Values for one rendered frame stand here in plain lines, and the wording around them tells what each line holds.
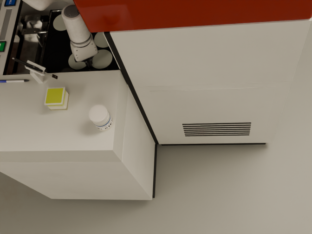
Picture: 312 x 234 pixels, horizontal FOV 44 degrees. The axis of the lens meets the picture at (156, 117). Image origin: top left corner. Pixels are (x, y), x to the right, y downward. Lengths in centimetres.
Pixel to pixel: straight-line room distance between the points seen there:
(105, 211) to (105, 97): 104
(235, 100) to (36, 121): 88
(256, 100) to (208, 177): 72
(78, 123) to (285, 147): 137
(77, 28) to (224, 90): 69
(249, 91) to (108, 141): 67
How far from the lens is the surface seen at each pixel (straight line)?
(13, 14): 200
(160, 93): 175
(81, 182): 199
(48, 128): 159
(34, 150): 157
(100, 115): 142
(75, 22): 147
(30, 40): 197
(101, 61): 173
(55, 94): 156
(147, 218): 236
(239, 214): 233
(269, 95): 179
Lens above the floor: 229
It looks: 64 degrees down
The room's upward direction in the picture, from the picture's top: 21 degrees counter-clockwise
